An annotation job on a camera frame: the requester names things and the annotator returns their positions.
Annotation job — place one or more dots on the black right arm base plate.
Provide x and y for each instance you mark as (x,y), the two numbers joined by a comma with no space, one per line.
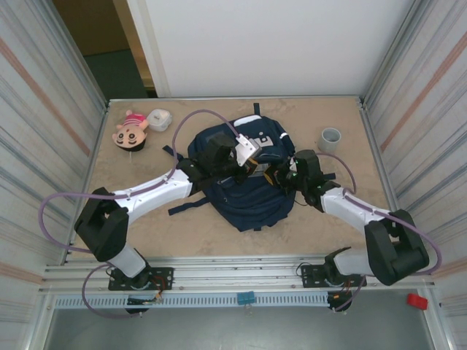
(310,273)

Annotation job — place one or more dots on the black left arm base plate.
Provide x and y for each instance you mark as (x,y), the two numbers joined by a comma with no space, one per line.
(164,273)

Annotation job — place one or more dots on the navy blue backpack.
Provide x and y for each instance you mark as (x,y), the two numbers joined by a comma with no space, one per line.
(248,204)

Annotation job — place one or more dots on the small white plastic case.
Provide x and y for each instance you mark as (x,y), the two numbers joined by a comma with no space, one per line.
(159,120)

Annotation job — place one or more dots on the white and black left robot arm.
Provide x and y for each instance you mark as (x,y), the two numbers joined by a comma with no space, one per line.
(157,189)

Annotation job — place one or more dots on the plush doll with pink hat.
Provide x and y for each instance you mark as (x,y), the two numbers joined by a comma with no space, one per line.
(129,136)

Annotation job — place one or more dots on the aluminium mounting rail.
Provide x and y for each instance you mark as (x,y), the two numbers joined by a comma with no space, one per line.
(237,271)

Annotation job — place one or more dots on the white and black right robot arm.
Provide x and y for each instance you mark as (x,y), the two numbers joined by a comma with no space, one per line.
(350,208)

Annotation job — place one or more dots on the red plastic block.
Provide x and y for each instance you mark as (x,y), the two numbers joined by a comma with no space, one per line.
(417,302)

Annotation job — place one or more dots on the grey cup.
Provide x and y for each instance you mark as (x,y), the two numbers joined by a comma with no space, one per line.
(329,142)

